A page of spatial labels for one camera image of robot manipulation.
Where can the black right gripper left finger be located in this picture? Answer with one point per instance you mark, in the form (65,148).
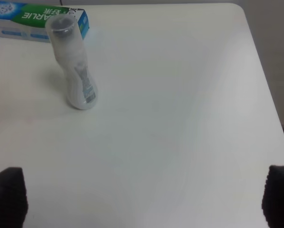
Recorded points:
(13,198)

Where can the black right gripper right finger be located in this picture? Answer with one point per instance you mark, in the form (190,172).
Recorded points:
(273,197)

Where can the Darlie toothpaste box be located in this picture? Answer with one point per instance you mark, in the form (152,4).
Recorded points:
(27,21)

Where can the white bottle silver cap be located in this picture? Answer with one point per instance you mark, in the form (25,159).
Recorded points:
(70,54)

